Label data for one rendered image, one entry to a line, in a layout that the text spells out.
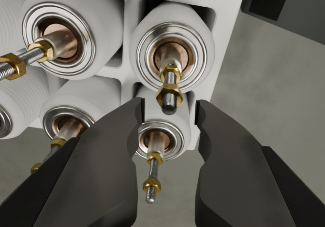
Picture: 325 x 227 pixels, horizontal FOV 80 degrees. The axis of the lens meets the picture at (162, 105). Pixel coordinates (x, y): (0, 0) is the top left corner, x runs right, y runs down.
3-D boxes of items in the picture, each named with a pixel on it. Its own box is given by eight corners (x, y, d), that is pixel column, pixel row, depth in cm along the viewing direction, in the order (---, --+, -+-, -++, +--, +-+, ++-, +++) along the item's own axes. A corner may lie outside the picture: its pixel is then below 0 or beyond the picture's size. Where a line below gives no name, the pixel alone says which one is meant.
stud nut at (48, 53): (53, 62, 18) (49, 65, 18) (35, 58, 18) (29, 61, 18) (51, 41, 17) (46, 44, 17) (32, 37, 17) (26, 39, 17)
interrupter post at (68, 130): (76, 119, 26) (65, 134, 23) (84, 132, 27) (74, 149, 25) (60, 121, 27) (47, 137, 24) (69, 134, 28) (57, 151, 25)
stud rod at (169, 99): (164, 64, 19) (158, 106, 12) (173, 60, 19) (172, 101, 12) (168, 73, 19) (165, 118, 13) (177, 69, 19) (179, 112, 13)
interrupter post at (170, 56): (169, 73, 22) (169, 85, 19) (155, 56, 21) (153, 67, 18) (186, 60, 21) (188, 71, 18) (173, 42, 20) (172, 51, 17)
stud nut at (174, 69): (157, 68, 17) (156, 71, 17) (174, 60, 17) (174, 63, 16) (167, 86, 18) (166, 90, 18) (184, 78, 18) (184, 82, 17)
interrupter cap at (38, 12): (13, 40, 21) (8, 41, 20) (46, -19, 18) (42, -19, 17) (73, 86, 24) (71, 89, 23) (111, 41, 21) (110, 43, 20)
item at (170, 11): (168, 63, 40) (164, 111, 25) (136, 23, 36) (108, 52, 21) (208, 32, 36) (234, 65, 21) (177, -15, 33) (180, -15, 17)
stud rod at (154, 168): (152, 150, 26) (144, 204, 20) (153, 145, 26) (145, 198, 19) (159, 151, 26) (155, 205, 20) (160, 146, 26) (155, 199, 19)
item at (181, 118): (140, 100, 45) (122, 160, 30) (142, 60, 40) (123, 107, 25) (181, 106, 45) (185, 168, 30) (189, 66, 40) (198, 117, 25)
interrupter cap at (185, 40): (166, 100, 24) (166, 103, 23) (122, 52, 21) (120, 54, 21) (220, 63, 21) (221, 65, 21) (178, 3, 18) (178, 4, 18)
